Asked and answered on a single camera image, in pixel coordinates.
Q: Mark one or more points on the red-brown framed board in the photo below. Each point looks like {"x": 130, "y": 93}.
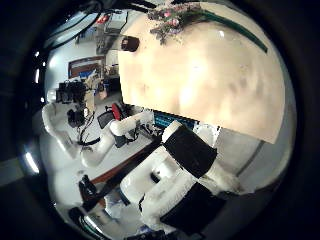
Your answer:
{"x": 85, "y": 66}

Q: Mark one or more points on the blue plastic crate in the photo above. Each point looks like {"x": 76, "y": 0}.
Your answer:
{"x": 171, "y": 119}

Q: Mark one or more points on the black office chair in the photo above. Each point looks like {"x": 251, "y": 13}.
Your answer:
{"x": 106, "y": 119}

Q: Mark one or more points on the red chair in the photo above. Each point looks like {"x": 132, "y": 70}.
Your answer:
{"x": 116, "y": 111}

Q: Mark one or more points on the small red box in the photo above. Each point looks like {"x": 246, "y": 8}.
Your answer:
{"x": 103, "y": 18}

